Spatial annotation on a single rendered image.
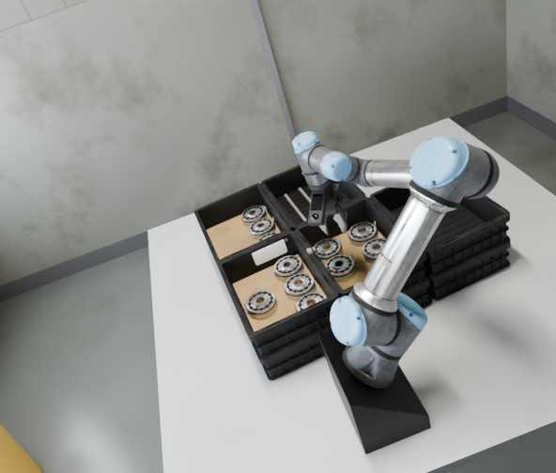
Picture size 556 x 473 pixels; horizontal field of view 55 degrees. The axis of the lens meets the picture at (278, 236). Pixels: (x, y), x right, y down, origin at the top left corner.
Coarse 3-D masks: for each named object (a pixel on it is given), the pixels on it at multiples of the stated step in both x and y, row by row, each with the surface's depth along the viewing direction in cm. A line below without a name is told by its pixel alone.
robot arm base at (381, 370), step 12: (348, 348) 142; (360, 348) 139; (372, 348) 136; (348, 360) 140; (360, 360) 138; (372, 360) 137; (384, 360) 136; (396, 360) 137; (360, 372) 137; (372, 372) 137; (384, 372) 137; (372, 384) 137; (384, 384) 138
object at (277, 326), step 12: (300, 240) 183; (240, 252) 186; (324, 276) 165; (228, 288) 173; (324, 300) 157; (240, 312) 163; (300, 312) 156; (312, 312) 157; (276, 324) 155; (288, 324) 156; (252, 336) 154; (264, 336) 155
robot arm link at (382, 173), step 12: (492, 156) 117; (360, 168) 148; (372, 168) 146; (384, 168) 142; (396, 168) 139; (408, 168) 136; (360, 180) 151; (372, 180) 147; (384, 180) 143; (396, 180) 139; (408, 180) 136; (492, 180) 116
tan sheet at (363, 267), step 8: (344, 240) 192; (344, 248) 189; (352, 248) 188; (360, 248) 187; (360, 256) 183; (360, 264) 180; (368, 264) 179; (360, 272) 177; (352, 280) 175; (360, 280) 174; (344, 288) 173
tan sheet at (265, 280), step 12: (252, 276) 191; (264, 276) 189; (312, 276) 182; (240, 288) 187; (252, 288) 186; (264, 288) 184; (276, 288) 182; (240, 300) 182; (288, 300) 176; (276, 312) 173; (288, 312) 172; (252, 324) 172; (264, 324) 170
